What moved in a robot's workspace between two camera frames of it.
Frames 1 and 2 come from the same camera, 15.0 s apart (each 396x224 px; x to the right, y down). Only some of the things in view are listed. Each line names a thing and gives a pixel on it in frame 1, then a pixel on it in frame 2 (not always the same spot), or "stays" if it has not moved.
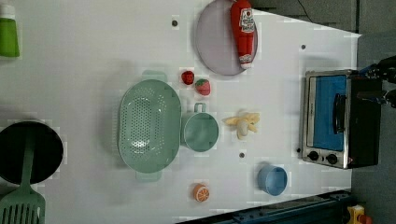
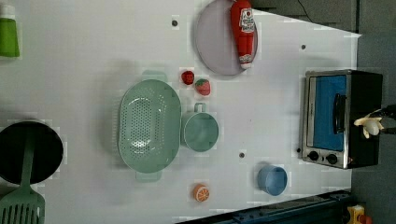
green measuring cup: [199, 129] stays
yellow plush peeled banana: [244, 123] -> [371, 125]
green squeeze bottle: [8, 32] stays
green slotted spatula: [24, 205] stays
